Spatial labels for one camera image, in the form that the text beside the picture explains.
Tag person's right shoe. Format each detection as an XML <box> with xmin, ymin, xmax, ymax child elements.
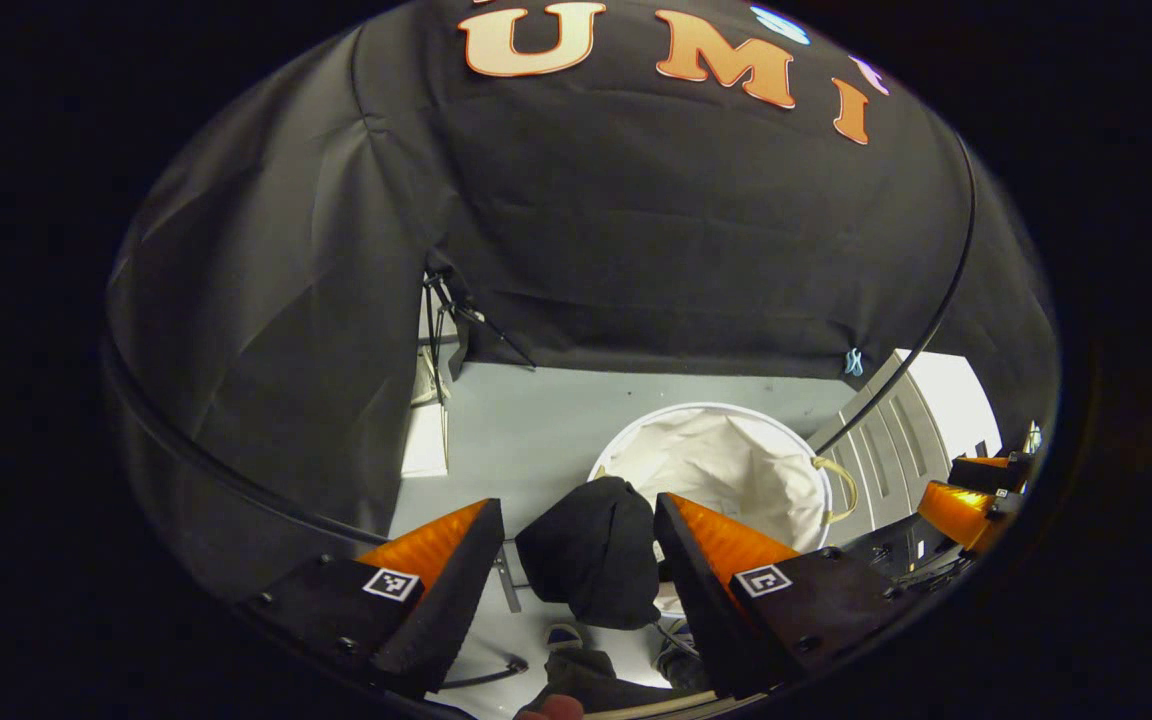
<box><xmin>654</xmin><ymin>618</ymin><xmax>705</xmax><ymax>685</ymax></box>

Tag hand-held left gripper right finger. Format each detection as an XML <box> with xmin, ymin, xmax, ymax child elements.
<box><xmin>652</xmin><ymin>492</ymin><xmax>905</xmax><ymax>701</ymax></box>

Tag black backdrop cloth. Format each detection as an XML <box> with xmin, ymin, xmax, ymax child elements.
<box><xmin>104</xmin><ymin>0</ymin><xmax>1062</xmax><ymax>601</ymax></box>

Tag person's dark trousers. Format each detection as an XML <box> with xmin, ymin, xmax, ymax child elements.
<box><xmin>524</xmin><ymin>647</ymin><xmax>689</xmax><ymax>715</ymax></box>

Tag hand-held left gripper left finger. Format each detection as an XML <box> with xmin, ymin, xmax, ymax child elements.
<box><xmin>239</xmin><ymin>497</ymin><xmax>507</xmax><ymax>700</ymax></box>

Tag black knit jacket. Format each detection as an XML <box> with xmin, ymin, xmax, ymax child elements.
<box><xmin>515</xmin><ymin>476</ymin><xmax>663</xmax><ymax>632</ymax></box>

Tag white panelled cabinet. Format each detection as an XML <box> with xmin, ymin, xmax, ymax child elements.
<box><xmin>806</xmin><ymin>349</ymin><xmax>1003</xmax><ymax>541</ymax></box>

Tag white flat board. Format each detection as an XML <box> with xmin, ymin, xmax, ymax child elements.
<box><xmin>401</xmin><ymin>300</ymin><xmax>453</xmax><ymax>480</ymax></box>

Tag black tripod stand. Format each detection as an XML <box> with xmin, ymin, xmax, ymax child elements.
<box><xmin>423</xmin><ymin>268</ymin><xmax>538</xmax><ymax>406</ymax></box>

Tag white fabric laundry hamper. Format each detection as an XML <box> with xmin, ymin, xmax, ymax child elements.
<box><xmin>588</xmin><ymin>402</ymin><xmax>859</xmax><ymax>615</ymax></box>

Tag black clothes rack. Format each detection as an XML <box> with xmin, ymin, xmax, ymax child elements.
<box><xmin>101</xmin><ymin>130</ymin><xmax>979</xmax><ymax>693</ymax></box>

